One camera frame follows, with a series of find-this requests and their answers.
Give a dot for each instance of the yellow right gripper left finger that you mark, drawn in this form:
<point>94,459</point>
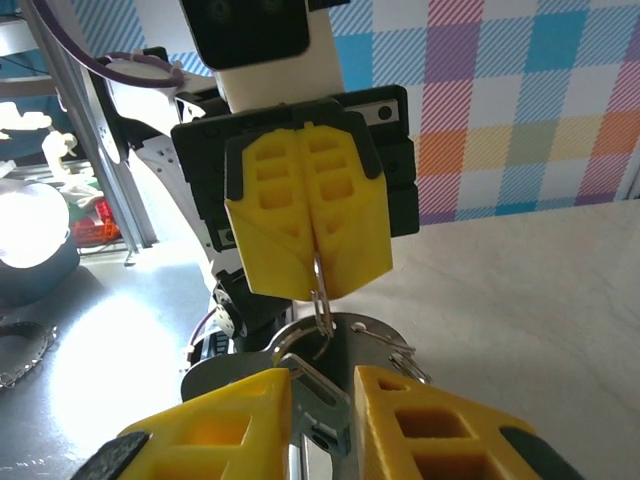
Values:
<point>210,430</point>

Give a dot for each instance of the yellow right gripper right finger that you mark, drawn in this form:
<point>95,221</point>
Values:
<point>430,435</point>

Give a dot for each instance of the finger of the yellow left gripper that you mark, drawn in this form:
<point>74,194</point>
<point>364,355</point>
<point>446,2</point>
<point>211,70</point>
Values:
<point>355,240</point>
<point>270,240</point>

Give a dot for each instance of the silver split keyring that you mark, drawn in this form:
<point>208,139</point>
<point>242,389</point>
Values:
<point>422,372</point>
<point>300,326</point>
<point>322,310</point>

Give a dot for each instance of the silver key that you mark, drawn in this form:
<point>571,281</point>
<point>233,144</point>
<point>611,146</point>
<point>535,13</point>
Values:
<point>320,400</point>

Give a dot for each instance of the red plastic crate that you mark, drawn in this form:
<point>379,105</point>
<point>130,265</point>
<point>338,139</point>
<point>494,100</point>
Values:
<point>95,225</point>

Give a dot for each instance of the round grey tub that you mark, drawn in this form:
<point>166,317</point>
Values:
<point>35,270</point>

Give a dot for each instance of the aluminium frame post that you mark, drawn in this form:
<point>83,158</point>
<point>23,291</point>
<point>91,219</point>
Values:
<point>95,140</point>

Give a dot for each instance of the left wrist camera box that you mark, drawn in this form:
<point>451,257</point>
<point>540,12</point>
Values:
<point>240,30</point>

